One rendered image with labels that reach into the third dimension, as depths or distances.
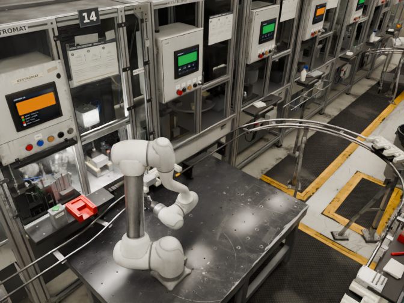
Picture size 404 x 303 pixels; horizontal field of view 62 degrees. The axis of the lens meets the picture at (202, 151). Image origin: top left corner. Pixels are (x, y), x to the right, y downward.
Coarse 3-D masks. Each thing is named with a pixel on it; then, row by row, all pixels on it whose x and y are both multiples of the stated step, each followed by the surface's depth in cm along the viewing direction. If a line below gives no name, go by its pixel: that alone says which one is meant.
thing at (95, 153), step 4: (92, 144) 237; (92, 148) 239; (96, 148) 241; (100, 148) 242; (88, 152) 238; (92, 152) 238; (96, 152) 239; (100, 152) 242; (88, 156) 241; (92, 156) 238; (96, 156) 241
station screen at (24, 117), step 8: (48, 88) 172; (24, 96) 164; (32, 96) 167; (56, 104) 179; (16, 112) 164; (32, 112) 171; (40, 112) 174; (48, 112) 177; (56, 112) 180; (24, 120) 169; (32, 120) 172; (40, 120) 175
